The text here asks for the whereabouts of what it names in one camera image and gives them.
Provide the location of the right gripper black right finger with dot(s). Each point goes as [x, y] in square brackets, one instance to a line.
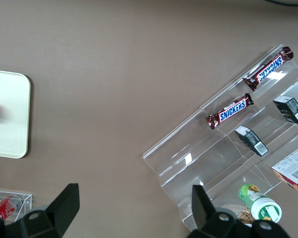
[201, 210]

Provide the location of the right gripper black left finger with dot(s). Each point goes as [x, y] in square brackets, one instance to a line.
[64, 205]

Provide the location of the light wicker basket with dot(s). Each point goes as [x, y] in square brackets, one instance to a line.
[244, 217]

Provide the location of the cream plastic tray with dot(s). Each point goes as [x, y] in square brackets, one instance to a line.
[10, 134]

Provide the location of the clear acrylic bottle rack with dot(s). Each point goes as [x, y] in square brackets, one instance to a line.
[27, 203]

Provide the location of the red cola bottle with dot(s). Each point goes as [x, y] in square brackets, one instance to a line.
[5, 208]

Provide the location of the green white plastic bottle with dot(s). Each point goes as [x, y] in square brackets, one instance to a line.
[260, 205]

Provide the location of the clear acrylic stepped display stand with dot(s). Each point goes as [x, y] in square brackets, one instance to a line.
[188, 148]

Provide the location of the small black carton box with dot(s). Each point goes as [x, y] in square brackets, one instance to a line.
[290, 110]
[252, 140]

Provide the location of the white red barcode snack box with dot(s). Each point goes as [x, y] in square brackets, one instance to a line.
[293, 168]

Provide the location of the Snickers chocolate bar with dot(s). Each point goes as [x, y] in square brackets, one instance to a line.
[231, 111]
[269, 69]

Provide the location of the brown table cover sheet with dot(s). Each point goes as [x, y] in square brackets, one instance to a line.
[114, 86]

